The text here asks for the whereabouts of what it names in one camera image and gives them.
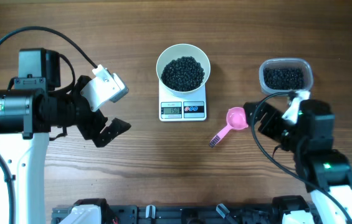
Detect right grey rail clamp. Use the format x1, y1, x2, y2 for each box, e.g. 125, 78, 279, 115
216, 203, 230, 219

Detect left grey rail clamp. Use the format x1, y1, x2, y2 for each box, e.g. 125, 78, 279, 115
145, 205, 156, 219

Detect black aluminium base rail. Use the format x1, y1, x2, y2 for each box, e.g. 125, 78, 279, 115
50, 203, 329, 224

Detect right black camera cable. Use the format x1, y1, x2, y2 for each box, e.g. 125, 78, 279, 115
250, 90, 352, 224

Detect black beans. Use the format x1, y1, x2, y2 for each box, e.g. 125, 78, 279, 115
161, 57, 205, 92

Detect white ceramic bowl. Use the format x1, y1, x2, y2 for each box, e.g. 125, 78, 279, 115
156, 44, 211, 80

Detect white digital kitchen scale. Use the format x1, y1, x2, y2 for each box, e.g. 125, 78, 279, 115
158, 76, 208, 122

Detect pink plastic measuring scoop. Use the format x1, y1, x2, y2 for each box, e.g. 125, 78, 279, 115
209, 107, 249, 148

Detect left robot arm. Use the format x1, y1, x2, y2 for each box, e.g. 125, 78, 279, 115
0, 49, 130, 223

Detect grey rail clamp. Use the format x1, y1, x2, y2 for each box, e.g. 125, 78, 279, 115
216, 203, 230, 219
145, 205, 156, 219

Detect clear plastic food container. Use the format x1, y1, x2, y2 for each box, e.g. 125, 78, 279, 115
259, 58, 313, 95

